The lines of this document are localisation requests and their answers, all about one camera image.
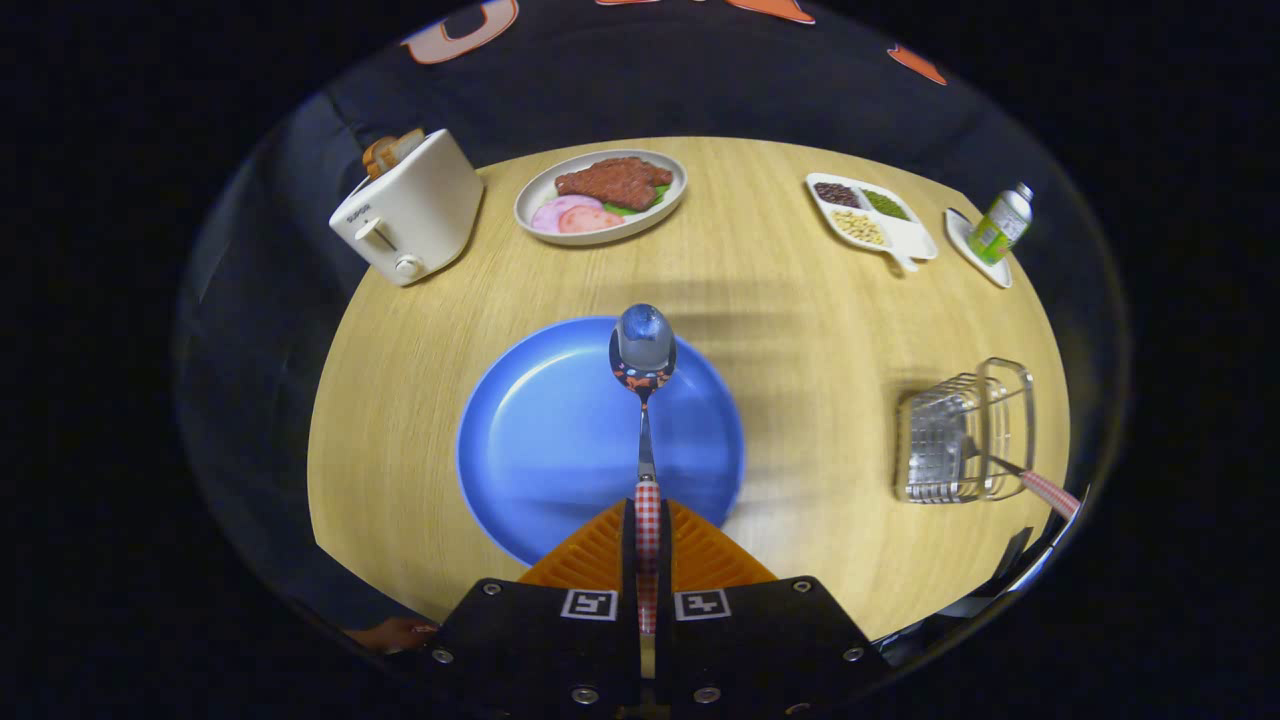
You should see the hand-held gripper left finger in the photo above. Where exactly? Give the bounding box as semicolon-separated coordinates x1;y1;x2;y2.
425;498;641;716

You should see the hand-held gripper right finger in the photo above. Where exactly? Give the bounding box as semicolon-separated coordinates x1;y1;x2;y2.
658;498;891;716

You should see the spoon with red checkered handle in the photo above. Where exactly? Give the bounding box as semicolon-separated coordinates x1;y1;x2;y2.
608;303;678;681

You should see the fork with red checkered handle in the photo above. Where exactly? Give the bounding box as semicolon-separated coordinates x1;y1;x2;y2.
960;435;1083;519

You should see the blue round plate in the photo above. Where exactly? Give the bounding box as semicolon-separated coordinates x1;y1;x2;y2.
456;316;746;568

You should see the perforated metal tray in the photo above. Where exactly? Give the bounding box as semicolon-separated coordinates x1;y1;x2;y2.
895;357;1036;504

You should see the pink ham slice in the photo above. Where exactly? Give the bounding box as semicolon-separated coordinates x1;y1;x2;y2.
558;205;626;234
531;195;601;233

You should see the green lettuce leaf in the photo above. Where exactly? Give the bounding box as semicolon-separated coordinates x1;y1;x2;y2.
602;183;673;217

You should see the brown meat piece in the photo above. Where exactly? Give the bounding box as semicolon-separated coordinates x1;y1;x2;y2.
555;156;673;211

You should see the white oval plate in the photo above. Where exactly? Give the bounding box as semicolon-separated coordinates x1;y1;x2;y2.
514;149;689;247

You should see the pile of yellow soybeans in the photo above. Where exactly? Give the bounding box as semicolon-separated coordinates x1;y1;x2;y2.
832;209;888;247

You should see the white divided dish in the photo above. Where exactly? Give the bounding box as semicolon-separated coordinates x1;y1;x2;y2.
805;172;939;273

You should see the white toaster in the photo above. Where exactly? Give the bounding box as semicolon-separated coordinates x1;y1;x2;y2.
329;128;486;288

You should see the small white rectangular dish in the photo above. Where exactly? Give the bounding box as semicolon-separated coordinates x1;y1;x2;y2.
944;207;1013;289

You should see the green label metal bottle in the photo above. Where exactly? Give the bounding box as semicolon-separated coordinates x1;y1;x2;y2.
967;182;1035;266

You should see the black bracket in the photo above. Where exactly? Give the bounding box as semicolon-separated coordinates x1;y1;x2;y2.
985;527;1036;593

